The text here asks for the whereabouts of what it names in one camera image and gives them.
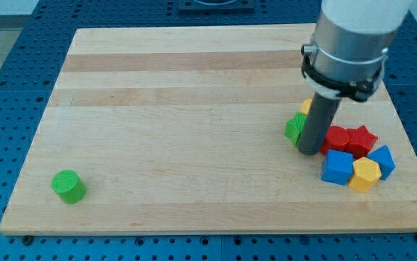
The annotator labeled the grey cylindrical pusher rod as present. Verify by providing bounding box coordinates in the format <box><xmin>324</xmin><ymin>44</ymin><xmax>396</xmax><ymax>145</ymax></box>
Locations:
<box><xmin>297</xmin><ymin>93</ymin><xmax>341</xmax><ymax>156</ymax></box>

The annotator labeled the yellow heart block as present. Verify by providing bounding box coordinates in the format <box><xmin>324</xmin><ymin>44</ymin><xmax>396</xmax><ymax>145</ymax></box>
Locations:
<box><xmin>300</xmin><ymin>99</ymin><xmax>313</xmax><ymax>115</ymax></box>

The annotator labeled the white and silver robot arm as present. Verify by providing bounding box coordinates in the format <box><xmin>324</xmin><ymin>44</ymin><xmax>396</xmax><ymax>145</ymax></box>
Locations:
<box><xmin>297</xmin><ymin>0</ymin><xmax>412</xmax><ymax>155</ymax></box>

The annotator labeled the red cylinder block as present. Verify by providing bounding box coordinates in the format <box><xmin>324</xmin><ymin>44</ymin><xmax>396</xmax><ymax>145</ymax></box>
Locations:
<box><xmin>320</xmin><ymin>126</ymin><xmax>350</xmax><ymax>155</ymax></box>

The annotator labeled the green star block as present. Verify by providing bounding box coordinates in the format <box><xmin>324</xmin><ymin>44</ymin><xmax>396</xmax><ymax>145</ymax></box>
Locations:
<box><xmin>284</xmin><ymin>112</ymin><xmax>307</xmax><ymax>146</ymax></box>

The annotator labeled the red star block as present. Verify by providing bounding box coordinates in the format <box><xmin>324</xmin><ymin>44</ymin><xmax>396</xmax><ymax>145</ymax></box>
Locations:
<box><xmin>346</xmin><ymin>125</ymin><xmax>378</xmax><ymax>159</ymax></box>

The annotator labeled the blue cube block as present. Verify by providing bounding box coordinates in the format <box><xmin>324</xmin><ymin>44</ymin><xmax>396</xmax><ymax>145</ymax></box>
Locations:
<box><xmin>321</xmin><ymin>149</ymin><xmax>353</xmax><ymax>186</ymax></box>

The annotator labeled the yellow hexagon block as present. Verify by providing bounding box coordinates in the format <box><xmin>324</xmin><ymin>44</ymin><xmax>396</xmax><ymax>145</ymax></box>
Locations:
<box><xmin>348</xmin><ymin>157</ymin><xmax>381</xmax><ymax>193</ymax></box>

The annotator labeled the blue pentagon block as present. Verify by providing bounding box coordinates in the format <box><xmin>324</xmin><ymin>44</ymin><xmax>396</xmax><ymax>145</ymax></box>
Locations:
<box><xmin>367</xmin><ymin>145</ymin><xmax>396</xmax><ymax>181</ymax></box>

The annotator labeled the wooden board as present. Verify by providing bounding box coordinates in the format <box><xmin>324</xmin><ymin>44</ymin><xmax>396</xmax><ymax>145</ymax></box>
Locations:
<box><xmin>0</xmin><ymin>24</ymin><xmax>417</xmax><ymax>236</ymax></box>

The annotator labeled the green cylinder block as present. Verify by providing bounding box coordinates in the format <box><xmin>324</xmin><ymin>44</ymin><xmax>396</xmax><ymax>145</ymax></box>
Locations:
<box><xmin>51</xmin><ymin>170</ymin><xmax>86</xmax><ymax>204</ymax></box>

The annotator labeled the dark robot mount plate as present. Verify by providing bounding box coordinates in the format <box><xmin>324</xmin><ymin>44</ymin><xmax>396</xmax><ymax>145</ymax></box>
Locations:
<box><xmin>176</xmin><ymin>0</ymin><xmax>255</xmax><ymax>12</ymax></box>

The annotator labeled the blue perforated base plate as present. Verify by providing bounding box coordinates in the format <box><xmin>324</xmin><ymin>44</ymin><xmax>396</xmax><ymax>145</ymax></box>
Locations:
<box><xmin>0</xmin><ymin>0</ymin><xmax>417</xmax><ymax>260</ymax></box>

